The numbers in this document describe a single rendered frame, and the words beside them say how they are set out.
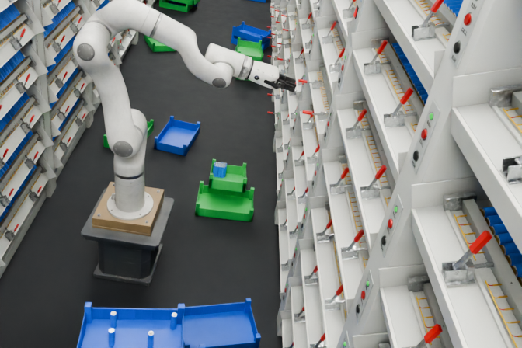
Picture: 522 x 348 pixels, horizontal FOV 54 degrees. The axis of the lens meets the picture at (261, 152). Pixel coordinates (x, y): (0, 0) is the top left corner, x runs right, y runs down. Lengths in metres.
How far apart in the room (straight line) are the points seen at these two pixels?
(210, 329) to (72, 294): 0.60
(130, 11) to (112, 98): 0.33
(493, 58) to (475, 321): 0.36
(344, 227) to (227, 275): 1.12
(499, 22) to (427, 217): 0.32
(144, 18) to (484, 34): 1.21
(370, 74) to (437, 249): 0.63
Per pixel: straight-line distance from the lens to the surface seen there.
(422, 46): 1.02
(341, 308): 1.47
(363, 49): 1.50
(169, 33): 1.77
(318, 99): 2.05
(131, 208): 2.20
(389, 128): 1.12
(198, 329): 2.25
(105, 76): 1.87
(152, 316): 1.75
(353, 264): 1.33
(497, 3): 0.77
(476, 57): 0.79
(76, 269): 2.48
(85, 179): 2.98
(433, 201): 0.91
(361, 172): 1.31
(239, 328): 2.27
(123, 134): 1.93
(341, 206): 1.50
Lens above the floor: 1.79
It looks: 33 degrees down
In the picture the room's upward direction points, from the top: 10 degrees clockwise
